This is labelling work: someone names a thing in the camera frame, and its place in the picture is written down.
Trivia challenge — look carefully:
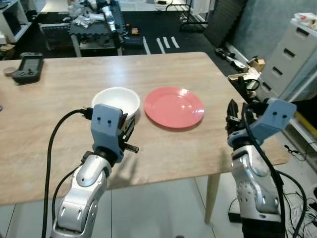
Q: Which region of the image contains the white bowl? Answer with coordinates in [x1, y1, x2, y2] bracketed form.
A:
[92, 87, 141, 121]

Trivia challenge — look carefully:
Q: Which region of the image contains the red plate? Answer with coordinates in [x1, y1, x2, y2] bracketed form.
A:
[144, 87, 205, 129]

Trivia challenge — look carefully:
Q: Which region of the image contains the small cardboard box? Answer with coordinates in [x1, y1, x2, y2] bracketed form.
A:
[248, 57, 265, 75]

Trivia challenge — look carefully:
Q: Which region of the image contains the black and silver floor tool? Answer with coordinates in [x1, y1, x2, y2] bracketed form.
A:
[214, 47, 248, 70]

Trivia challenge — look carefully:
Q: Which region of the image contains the black and yellow case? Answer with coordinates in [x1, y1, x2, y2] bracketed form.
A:
[297, 112, 317, 140]

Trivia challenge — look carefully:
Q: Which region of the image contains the white metal shelf rack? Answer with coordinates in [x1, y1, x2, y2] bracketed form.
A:
[287, 74, 317, 144]

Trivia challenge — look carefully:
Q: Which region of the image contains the grey drawer cabinet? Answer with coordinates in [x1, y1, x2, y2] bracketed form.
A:
[259, 22, 317, 102]

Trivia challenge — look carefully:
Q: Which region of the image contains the wooden table leg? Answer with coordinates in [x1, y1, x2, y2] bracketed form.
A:
[205, 174, 221, 225]

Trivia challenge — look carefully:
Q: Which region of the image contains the blue tool case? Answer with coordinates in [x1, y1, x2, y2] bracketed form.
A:
[123, 34, 144, 50]

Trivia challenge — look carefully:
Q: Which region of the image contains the work table with grey mat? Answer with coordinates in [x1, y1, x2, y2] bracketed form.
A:
[69, 2, 124, 58]

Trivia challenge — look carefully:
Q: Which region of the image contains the white and red bag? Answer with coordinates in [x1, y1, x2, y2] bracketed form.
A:
[292, 12, 317, 30]

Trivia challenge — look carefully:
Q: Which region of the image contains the black handheld controller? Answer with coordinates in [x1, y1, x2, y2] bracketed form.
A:
[12, 52, 44, 84]

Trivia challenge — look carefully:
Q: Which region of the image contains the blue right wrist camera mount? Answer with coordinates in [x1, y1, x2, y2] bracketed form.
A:
[228, 98, 298, 147]

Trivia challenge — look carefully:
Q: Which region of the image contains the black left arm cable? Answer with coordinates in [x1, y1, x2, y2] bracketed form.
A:
[42, 108, 95, 238]

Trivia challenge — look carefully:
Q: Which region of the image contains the white cable bundle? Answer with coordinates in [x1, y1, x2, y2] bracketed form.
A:
[277, 191, 317, 238]

